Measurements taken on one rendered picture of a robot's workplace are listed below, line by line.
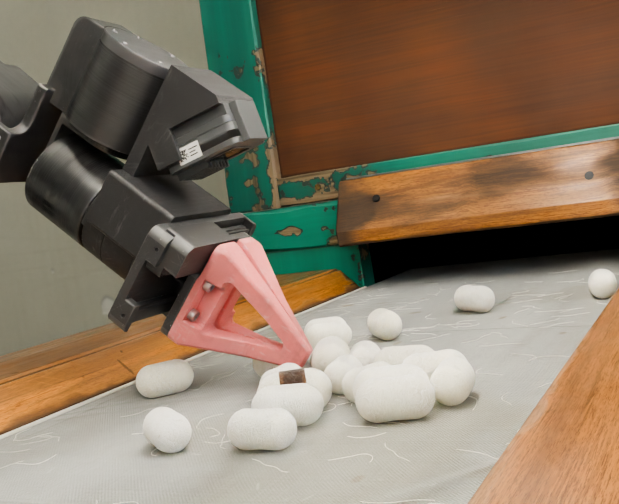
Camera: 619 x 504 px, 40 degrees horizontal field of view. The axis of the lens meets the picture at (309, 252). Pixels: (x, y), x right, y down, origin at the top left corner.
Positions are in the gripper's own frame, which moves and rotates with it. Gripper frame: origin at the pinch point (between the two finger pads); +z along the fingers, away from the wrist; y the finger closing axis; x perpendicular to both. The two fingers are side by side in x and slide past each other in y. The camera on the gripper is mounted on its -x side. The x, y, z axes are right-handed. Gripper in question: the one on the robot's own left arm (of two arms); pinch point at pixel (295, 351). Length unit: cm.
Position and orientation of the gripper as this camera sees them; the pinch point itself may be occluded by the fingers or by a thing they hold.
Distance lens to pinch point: 49.1
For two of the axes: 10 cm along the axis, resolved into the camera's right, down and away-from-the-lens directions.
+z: 7.8, 5.6, -2.9
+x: -4.7, 8.2, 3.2
